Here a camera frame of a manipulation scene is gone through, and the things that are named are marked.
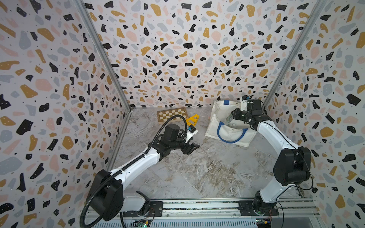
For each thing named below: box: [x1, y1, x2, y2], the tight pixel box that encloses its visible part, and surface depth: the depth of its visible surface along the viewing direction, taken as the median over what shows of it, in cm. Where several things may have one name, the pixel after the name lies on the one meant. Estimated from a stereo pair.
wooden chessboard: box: [156, 106, 189, 125], surface depth 117 cm
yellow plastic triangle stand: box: [185, 114, 201, 127], surface depth 115 cm
